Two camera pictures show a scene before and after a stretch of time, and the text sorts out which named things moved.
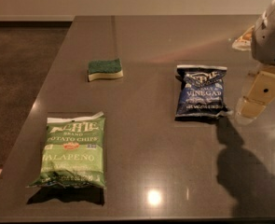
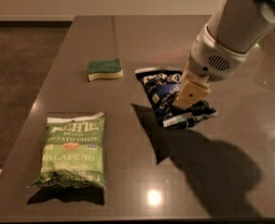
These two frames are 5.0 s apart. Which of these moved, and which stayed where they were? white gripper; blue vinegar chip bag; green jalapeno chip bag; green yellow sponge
Moved: white gripper; blue vinegar chip bag
Stayed: green yellow sponge; green jalapeno chip bag
